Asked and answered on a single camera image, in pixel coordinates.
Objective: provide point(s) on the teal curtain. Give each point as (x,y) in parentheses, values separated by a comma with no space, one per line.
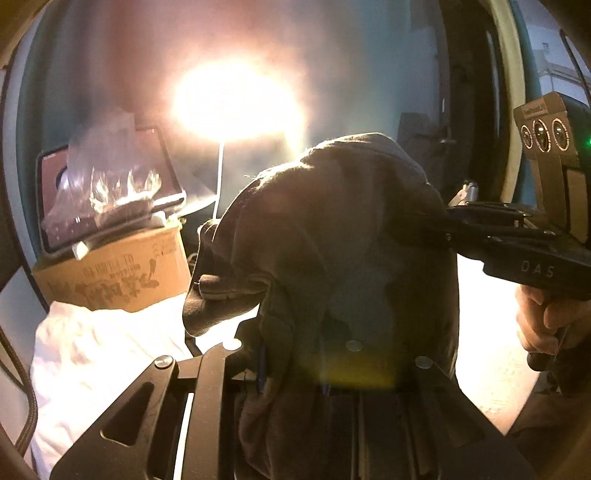
(515,177)

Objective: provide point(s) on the brown t-shirt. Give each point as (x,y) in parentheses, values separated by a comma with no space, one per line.
(327,250)

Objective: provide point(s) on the cardboard box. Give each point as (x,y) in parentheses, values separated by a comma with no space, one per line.
(130,274)

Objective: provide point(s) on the stainless steel tumbler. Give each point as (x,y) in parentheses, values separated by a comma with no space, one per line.
(467,194)

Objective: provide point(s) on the tablet with plastic wrap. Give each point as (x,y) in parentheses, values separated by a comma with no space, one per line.
(112,175)

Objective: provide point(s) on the person right hand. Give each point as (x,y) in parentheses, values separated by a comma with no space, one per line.
(541,315)

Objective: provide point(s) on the white desk lamp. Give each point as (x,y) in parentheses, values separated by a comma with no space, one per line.
(235,100)

